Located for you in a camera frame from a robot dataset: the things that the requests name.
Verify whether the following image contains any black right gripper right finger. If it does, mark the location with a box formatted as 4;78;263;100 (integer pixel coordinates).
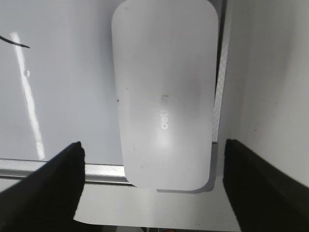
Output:
223;139;309;232

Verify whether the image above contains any white whiteboard eraser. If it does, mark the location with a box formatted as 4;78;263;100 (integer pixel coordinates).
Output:
112;0;219;191

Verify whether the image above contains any white framed whiteboard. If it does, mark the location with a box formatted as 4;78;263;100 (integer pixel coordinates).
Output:
0;0;229;194

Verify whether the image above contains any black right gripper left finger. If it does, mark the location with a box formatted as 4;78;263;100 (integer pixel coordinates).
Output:
0;141;86;232

